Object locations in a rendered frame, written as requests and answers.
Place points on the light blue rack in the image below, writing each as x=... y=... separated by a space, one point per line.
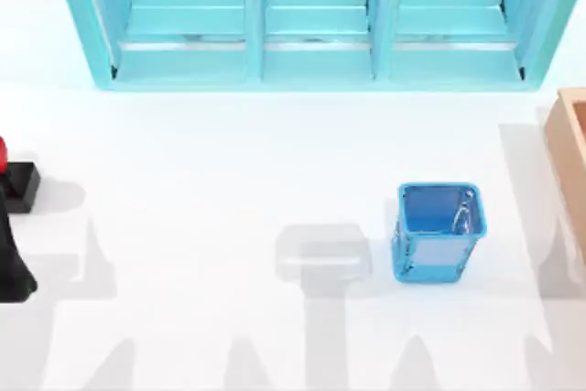
x=316 y=20

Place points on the blue basket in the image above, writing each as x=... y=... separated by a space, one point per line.
x=435 y=244

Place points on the red and black stapler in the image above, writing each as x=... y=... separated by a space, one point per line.
x=22 y=182

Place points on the shallow salmon-coloured box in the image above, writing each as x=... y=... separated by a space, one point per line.
x=567 y=144

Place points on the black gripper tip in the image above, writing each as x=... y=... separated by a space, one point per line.
x=14 y=267

